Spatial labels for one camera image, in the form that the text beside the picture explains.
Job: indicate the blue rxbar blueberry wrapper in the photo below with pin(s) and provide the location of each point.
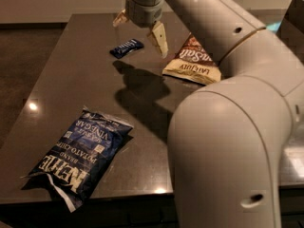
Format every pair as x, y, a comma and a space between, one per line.
125, 48

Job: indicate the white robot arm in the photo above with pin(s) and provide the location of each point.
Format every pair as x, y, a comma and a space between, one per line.
225, 140

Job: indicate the dark cabinet under table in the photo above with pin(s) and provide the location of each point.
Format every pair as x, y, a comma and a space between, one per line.
114, 204

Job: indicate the dark box at right edge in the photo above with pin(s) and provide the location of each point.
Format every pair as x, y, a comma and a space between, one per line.
291, 29

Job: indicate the brown sea salt chip bag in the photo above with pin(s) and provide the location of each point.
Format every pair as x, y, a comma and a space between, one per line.
192, 63

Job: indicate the blue kettle chip bag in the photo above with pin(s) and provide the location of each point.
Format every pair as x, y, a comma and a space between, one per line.
75, 164

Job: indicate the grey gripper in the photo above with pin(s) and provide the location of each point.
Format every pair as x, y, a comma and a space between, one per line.
142, 12

